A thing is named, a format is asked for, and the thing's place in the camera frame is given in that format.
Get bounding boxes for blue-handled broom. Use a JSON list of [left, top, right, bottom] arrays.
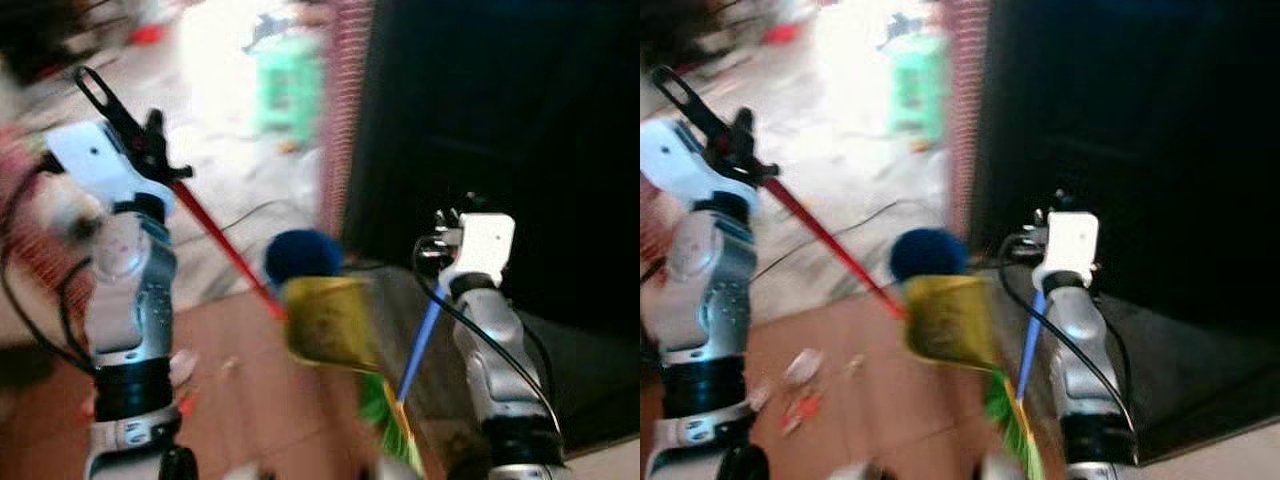
[[358, 280, 446, 480], [983, 288, 1049, 480]]

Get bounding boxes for olive dustpan with red handle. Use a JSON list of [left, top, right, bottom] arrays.
[[650, 65, 1001, 373], [73, 65, 383, 373]]

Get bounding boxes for blue plastic bucket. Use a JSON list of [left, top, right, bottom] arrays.
[[890, 228, 969, 286], [263, 228, 346, 291]]

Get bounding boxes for green plastic stool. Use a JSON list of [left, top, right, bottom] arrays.
[[250, 35, 326, 136], [888, 35, 949, 136]]

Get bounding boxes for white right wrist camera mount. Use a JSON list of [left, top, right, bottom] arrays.
[[440, 212, 516, 291], [1033, 210, 1101, 291]]

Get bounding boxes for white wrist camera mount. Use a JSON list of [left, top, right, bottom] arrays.
[[45, 120, 176, 216], [1033, 210, 1101, 291], [440, 212, 516, 291], [640, 118, 756, 213]]

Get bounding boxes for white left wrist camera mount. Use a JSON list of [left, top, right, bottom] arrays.
[[45, 120, 176, 216], [640, 118, 756, 213]]

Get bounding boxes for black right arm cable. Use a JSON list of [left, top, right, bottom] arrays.
[[412, 235, 561, 431], [997, 235, 1136, 431]]

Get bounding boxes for black floor cable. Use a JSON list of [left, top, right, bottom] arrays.
[[195, 198, 321, 236], [750, 198, 946, 286]]

